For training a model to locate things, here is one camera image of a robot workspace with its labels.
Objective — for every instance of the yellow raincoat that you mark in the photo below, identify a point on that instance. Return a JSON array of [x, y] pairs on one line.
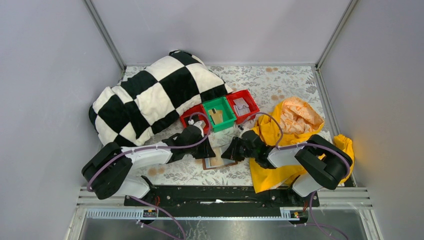
[[299, 121]]

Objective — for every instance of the black white checkered blanket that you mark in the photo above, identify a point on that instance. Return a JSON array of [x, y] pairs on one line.
[[138, 107]]

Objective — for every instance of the brown leather card holder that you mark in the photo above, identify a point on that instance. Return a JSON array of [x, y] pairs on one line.
[[206, 164]]

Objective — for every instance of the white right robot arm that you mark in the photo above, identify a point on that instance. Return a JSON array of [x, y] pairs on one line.
[[325, 164]]

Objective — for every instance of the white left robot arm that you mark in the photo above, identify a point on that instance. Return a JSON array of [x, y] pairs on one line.
[[108, 172]]

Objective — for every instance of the green plastic bin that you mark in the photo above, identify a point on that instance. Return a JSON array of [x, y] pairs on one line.
[[228, 115]]

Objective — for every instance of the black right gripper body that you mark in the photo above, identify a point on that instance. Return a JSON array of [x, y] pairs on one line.
[[238, 149]]

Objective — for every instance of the gold cards in green bin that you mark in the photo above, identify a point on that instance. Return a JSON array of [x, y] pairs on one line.
[[216, 116]]

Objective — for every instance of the right red plastic bin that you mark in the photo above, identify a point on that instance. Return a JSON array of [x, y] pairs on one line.
[[249, 99]]

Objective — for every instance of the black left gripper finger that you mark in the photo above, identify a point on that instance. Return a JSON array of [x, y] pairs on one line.
[[207, 150], [200, 151]]

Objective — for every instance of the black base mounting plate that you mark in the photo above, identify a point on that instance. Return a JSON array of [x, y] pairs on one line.
[[228, 201]]

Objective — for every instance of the white cards in red bin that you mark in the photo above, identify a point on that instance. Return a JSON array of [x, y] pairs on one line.
[[241, 107]]

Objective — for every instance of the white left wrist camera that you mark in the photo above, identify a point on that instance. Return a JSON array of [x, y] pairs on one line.
[[200, 124]]

